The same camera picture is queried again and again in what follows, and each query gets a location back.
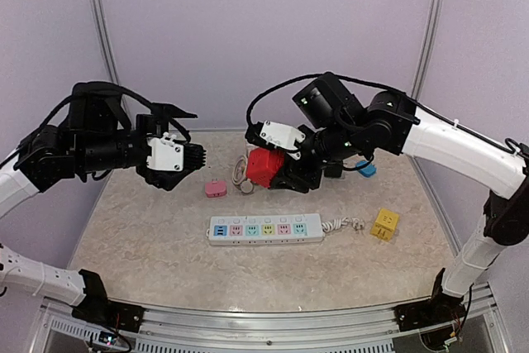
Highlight white multicolour power strip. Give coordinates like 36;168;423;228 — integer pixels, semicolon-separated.
207;213;325;246

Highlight yellow cube socket adapter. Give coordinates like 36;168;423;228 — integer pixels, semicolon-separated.
369;208;400;242

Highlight pink flat plug adapter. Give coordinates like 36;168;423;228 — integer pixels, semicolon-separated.
204;179;227;198

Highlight beige extension cord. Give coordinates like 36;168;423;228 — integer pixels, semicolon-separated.
230;141;255;194

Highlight left aluminium corner post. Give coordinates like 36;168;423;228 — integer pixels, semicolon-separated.
89;0;120;84

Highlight aluminium front frame rail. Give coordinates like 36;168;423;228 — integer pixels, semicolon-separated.
28;284;512;352

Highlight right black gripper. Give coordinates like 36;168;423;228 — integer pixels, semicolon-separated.
269;119;363;192

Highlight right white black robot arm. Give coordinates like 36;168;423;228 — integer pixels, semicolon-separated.
259;72;528;323

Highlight red cube socket adapter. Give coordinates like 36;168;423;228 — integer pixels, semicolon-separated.
245;148;285;188

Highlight light blue flat adapter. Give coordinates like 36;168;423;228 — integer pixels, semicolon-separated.
355;160;377;178

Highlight aluminium corner post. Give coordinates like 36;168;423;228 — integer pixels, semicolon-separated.
89;0;120;84
411;0;443;99

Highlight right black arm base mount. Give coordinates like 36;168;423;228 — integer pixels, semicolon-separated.
393;268;466;332

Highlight right aluminium corner post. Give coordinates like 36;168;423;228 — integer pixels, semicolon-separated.
411;0;443;99

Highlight dark green cube adapter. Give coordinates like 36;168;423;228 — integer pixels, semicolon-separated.
323;161;343;179

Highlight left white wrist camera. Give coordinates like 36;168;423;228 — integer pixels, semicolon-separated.
146;132;206;172

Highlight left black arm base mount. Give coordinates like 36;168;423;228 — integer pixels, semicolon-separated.
72;270;145;332

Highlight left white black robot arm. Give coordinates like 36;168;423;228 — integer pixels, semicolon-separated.
1;81;206;215

